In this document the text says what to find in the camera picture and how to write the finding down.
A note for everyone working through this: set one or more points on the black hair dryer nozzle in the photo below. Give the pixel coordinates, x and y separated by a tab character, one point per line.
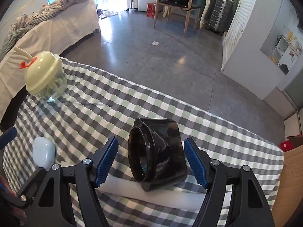
163	151

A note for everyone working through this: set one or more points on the white paper scrap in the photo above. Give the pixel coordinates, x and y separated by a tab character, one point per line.
155	43

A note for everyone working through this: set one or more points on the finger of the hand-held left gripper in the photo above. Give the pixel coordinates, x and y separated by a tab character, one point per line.
8	137

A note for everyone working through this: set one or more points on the brown cardboard box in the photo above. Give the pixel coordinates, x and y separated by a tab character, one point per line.
288	182

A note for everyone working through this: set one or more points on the pale blue earbud case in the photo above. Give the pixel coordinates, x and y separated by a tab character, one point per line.
43	152

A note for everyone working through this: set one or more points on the white shelf rack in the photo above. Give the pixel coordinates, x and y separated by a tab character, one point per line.
288	52

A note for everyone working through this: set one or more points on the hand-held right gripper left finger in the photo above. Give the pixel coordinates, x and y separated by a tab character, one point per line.
106	163

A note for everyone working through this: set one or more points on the grey patterned blanket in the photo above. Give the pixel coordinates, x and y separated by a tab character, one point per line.
47	9

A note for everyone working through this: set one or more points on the white slippers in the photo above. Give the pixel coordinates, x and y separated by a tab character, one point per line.
107	14

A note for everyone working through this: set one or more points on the grey checkered tablecloth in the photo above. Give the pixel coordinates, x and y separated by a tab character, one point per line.
106	113

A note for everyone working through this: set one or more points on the small red box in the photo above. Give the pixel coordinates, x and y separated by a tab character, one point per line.
287	146

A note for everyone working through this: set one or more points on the wooden chair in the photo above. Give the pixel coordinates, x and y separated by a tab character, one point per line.
175	4

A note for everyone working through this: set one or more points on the red paper bag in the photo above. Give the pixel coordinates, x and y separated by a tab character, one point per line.
151	10

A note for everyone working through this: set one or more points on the bed with white sheet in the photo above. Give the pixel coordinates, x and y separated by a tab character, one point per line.
59	35

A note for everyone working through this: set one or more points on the white foam strip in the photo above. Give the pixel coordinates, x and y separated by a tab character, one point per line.
123	190

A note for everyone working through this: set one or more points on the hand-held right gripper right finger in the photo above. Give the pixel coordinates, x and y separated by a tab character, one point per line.
195	163

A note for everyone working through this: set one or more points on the glass cup with green lid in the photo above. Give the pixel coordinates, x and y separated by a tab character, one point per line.
42	68

